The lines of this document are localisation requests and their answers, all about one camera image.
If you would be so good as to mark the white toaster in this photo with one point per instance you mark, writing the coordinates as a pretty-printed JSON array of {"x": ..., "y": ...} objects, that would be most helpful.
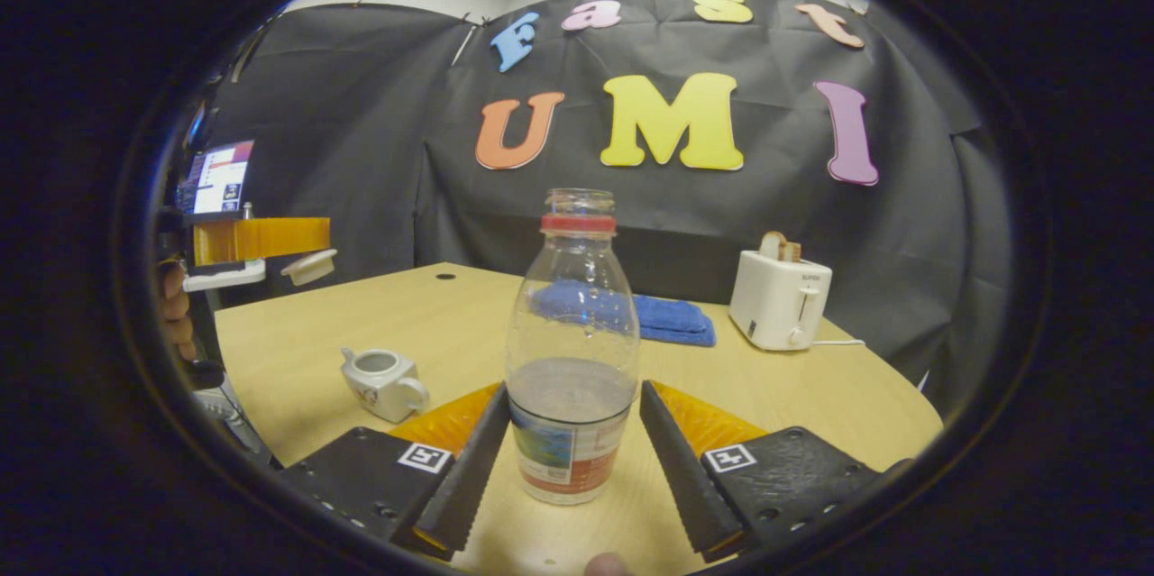
[{"x": 777, "y": 301}]

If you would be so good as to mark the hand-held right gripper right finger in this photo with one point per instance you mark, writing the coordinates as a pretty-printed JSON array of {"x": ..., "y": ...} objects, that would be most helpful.
[{"x": 681, "y": 477}]

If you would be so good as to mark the computer monitor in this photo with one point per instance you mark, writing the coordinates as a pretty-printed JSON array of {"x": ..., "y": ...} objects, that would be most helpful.
[{"x": 219, "y": 179}]

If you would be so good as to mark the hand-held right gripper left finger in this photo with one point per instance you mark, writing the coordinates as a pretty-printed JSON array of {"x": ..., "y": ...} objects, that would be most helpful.
[{"x": 469, "y": 477}]

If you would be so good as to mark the blue folded towel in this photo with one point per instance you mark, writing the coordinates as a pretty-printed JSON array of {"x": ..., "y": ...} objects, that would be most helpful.
[{"x": 674, "y": 320}]

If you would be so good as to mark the black backdrop cloth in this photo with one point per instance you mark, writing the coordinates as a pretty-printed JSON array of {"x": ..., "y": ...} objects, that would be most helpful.
[{"x": 379, "y": 152}]

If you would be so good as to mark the clear plastic water bottle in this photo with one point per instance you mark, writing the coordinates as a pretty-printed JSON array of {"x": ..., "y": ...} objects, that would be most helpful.
[{"x": 572, "y": 333}]

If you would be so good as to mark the toast slice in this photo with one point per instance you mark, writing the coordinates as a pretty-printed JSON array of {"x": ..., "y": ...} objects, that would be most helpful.
[{"x": 779, "y": 247}]

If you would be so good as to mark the white floral teacup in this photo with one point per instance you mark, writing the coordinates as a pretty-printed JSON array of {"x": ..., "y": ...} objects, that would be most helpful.
[{"x": 383, "y": 387}]

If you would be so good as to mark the white power strip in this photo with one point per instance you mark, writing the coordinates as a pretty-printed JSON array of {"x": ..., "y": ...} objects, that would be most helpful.
[{"x": 225, "y": 276}]

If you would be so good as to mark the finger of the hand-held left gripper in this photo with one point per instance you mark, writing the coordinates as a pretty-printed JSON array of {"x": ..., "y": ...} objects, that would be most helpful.
[{"x": 261, "y": 240}]

